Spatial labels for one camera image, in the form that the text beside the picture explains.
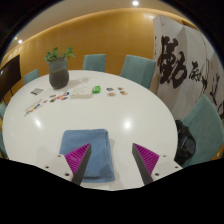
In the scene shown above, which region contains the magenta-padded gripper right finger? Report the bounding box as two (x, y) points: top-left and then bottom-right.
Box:
(131, 142), (184, 187)

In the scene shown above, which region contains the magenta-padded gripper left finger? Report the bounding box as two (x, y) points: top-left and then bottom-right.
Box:
(44, 143), (93, 187)

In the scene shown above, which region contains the blue towel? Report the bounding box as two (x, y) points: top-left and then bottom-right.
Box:
(59, 128), (117, 184)

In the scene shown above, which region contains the black bag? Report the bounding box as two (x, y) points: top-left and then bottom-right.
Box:
(173, 119), (197, 167)

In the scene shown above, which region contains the row of colourful stickers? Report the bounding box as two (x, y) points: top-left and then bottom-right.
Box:
(48, 91), (71, 103)

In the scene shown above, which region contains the teal upholstered chair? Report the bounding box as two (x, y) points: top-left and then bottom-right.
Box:
(181, 94), (224, 168)

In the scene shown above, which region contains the strip of colourful cards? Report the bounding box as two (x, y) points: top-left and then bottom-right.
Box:
(23, 98), (44, 117)

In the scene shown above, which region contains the white flat box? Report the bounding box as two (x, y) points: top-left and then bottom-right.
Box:
(68, 86), (95, 100)

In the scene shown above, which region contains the grey card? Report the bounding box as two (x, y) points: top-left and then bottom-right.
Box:
(30, 87), (45, 96)

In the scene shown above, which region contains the potted plant in grey pot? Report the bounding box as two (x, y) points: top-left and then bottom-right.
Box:
(43, 45), (76, 90)

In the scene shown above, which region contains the row of teal chairs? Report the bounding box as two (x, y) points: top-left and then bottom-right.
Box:
(0, 53), (157, 158)

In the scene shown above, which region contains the black flat screen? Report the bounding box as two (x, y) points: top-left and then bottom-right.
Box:
(0, 54), (23, 102)

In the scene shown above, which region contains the white calligraphy folding screen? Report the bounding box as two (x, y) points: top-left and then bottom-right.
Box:
(150, 14), (224, 122)

